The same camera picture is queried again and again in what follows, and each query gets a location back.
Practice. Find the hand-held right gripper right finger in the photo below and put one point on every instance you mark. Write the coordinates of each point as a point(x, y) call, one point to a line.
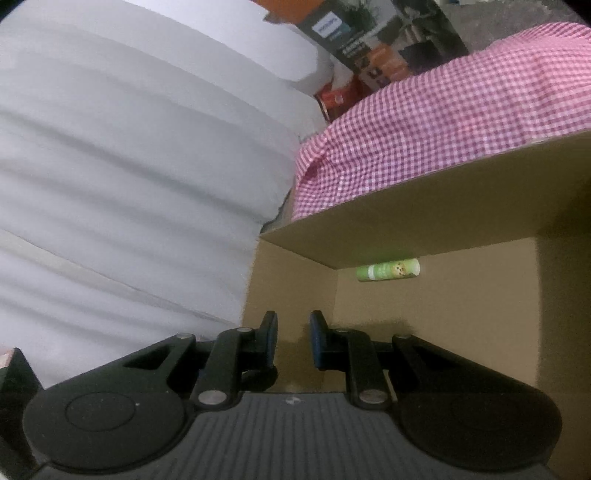
point(317, 341)

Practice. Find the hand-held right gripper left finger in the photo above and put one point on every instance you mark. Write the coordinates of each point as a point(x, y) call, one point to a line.
point(270, 339)

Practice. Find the brown cardboard box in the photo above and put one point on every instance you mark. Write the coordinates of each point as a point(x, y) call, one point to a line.
point(461, 207)

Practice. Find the small green tube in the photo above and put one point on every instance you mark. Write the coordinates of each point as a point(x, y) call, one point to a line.
point(388, 270)

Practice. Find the white curtain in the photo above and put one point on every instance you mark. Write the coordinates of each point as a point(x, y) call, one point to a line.
point(115, 161)

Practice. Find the red package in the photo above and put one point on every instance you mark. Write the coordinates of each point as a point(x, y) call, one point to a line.
point(337, 99)

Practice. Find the pink checkered tablecloth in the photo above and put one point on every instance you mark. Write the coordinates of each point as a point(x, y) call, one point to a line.
point(438, 115)

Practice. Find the printed appliance carton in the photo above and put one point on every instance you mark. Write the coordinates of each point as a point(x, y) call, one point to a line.
point(369, 27)

